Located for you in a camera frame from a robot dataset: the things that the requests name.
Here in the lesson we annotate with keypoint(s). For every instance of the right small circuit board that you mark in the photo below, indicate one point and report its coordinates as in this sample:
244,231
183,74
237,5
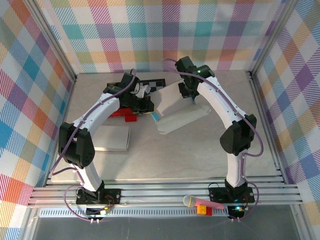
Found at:
236,211

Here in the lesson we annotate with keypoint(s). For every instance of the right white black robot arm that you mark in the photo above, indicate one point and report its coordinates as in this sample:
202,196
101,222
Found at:
225,105

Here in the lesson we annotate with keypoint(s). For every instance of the right aluminium upright post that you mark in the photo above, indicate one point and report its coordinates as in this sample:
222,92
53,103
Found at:
271,37

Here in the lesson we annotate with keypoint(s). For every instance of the pink toy microphone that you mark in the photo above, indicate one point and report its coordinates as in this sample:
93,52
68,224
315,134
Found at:
190,200

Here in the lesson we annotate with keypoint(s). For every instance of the aluminium upright post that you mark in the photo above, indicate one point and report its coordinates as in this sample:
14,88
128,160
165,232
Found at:
271,37
51,37

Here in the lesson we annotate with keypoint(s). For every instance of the aluminium frame rail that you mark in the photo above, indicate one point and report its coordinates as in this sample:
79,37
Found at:
162,190

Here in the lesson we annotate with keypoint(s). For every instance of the aluminium side rail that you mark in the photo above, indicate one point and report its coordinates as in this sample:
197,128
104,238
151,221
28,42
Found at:
261,105

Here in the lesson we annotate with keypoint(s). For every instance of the white paper box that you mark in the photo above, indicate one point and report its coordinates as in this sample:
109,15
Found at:
112,138

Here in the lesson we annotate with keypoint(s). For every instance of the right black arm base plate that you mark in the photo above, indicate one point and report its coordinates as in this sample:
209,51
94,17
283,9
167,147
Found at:
217,193

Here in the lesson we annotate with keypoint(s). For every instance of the small circuit board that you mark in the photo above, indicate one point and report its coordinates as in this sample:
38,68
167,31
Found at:
236,211
95,212

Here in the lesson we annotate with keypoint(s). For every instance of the yellow toy brick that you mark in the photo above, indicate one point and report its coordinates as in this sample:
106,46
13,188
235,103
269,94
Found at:
201,209

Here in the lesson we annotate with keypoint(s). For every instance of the black grey checkerboard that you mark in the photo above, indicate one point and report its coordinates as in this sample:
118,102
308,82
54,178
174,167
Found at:
157,83

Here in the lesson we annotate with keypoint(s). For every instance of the left aluminium upright post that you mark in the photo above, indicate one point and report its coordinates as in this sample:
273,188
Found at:
51,37

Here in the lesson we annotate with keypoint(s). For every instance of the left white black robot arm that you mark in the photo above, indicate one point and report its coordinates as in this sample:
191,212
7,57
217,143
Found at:
100,112

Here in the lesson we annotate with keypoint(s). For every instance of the left small circuit board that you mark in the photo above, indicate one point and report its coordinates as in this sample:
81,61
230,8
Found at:
95,212

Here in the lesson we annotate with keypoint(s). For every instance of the large red toy brick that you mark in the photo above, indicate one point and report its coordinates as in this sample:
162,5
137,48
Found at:
131,118

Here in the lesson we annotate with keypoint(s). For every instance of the small red toy brick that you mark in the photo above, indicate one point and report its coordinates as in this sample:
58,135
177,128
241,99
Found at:
209,212

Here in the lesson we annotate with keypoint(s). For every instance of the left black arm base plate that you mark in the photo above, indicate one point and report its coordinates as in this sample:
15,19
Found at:
112,195

